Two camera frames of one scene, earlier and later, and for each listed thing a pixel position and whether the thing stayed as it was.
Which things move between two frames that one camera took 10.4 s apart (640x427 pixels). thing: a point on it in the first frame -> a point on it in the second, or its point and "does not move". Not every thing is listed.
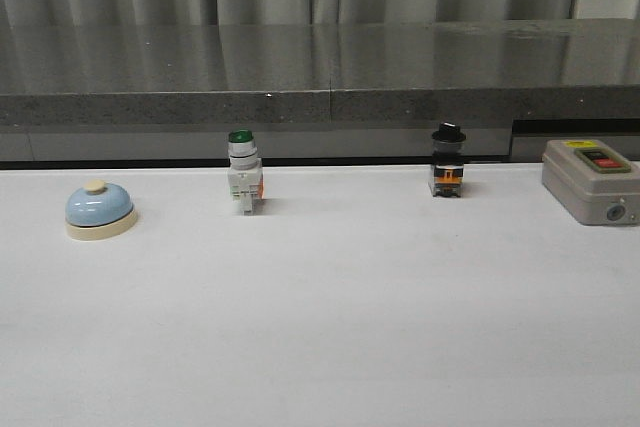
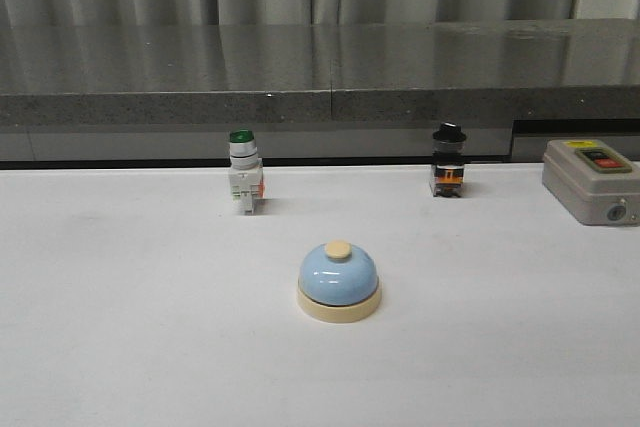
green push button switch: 245,173 does not move
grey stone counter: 337,93 does not move
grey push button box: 593,180 does not move
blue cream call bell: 99,211 -> 338,283
